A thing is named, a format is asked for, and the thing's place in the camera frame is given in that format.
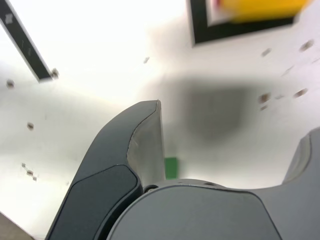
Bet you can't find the black tape strip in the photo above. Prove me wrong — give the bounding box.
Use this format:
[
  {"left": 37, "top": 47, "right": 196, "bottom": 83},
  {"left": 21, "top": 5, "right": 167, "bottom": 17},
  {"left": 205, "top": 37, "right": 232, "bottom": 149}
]
[{"left": 0, "top": 0, "right": 55, "bottom": 84}]

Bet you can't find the black tape square outline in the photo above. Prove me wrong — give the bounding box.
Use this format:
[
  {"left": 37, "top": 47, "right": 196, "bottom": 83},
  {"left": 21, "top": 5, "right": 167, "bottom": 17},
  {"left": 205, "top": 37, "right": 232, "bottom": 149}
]
[{"left": 185, "top": 0, "right": 296, "bottom": 49}]

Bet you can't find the green cube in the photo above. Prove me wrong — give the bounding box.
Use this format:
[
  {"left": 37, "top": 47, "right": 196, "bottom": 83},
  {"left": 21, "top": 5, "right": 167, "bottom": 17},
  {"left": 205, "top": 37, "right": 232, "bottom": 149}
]
[{"left": 164, "top": 156, "right": 180, "bottom": 180}]

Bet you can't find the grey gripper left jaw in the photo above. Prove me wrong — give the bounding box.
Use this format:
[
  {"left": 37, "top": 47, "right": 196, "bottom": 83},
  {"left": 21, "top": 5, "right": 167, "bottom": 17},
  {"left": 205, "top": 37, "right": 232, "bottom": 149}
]
[{"left": 46, "top": 99, "right": 168, "bottom": 240}]

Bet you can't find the yellow cube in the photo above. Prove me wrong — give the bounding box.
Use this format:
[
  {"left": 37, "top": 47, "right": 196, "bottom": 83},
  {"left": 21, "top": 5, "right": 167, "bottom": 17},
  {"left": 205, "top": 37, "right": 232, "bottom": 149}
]
[{"left": 217, "top": 0, "right": 314, "bottom": 25}]

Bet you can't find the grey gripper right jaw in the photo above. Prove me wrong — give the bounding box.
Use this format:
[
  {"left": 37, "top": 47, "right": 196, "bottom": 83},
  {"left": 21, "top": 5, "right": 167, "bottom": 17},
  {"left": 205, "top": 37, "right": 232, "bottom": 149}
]
[{"left": 106, "top": 126, "right": 320, "bottom": 240}]

